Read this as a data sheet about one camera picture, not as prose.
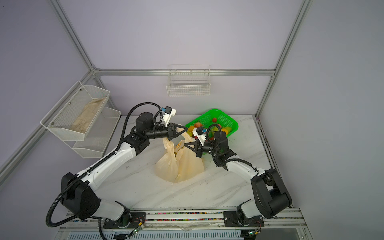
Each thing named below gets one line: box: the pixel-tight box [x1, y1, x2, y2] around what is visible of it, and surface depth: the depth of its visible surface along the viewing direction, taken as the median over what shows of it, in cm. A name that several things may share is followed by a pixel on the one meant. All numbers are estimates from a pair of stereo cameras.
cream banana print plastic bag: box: [155, 131, 205, 183], surface depth 78 cm
